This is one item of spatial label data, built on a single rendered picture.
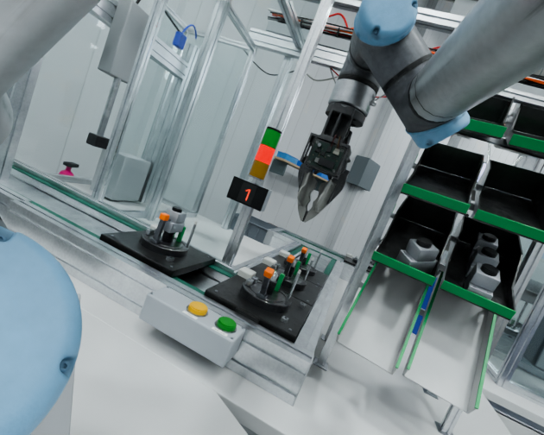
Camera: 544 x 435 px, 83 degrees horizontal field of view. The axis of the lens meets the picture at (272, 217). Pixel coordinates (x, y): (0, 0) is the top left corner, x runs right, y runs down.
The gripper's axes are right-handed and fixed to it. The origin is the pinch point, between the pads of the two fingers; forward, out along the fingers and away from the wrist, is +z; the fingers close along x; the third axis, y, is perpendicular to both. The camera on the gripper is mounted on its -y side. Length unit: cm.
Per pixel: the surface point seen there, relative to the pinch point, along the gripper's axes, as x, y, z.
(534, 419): 89, -67, 39
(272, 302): -1.8, -14.4, 24.1
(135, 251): -39.0, -8.1, 26.3
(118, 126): -81, -34, -1
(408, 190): 16.5, -12.5, -12.6
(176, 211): -38.1, -18.8, 14.6
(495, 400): 77, -67, 39
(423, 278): 26.0, -10.9, 3.4
